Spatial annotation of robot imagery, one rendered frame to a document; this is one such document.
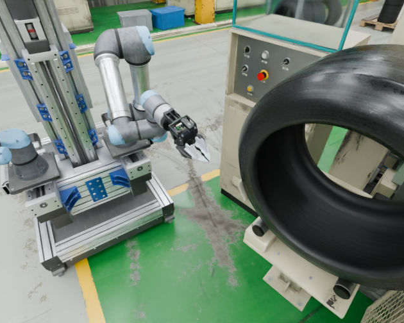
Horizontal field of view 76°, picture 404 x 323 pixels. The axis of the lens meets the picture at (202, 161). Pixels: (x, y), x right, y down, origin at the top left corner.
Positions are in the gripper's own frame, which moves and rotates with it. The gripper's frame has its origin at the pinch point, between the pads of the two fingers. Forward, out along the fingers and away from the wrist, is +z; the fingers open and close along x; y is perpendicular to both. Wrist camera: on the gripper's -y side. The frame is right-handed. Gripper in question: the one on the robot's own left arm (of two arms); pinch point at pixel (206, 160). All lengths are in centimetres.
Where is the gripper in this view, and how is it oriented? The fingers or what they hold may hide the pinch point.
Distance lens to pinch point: 79.4
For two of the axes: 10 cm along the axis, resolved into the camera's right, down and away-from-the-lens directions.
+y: -1.0, -5.7, -8.2
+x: 7.9, -5.4, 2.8
